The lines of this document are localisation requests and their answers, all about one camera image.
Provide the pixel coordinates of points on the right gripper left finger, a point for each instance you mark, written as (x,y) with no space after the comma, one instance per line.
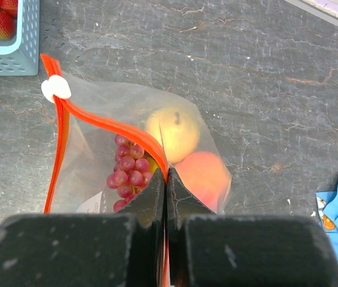
(88,249)

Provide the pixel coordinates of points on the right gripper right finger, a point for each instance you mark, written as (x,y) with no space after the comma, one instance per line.
(207,249)

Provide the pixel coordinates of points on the purple grape bunch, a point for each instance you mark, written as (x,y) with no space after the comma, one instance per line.
(129,177)

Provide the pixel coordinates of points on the orange pink peach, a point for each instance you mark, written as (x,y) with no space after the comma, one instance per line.
(206,177)

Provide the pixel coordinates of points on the clear zip top bag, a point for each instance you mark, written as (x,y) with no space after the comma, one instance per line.
(89,116)

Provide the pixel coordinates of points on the yellow starfruit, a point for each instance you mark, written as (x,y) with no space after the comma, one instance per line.
(152,165)

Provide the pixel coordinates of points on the light blue plastic basket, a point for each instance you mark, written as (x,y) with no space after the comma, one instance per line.
(19,56)

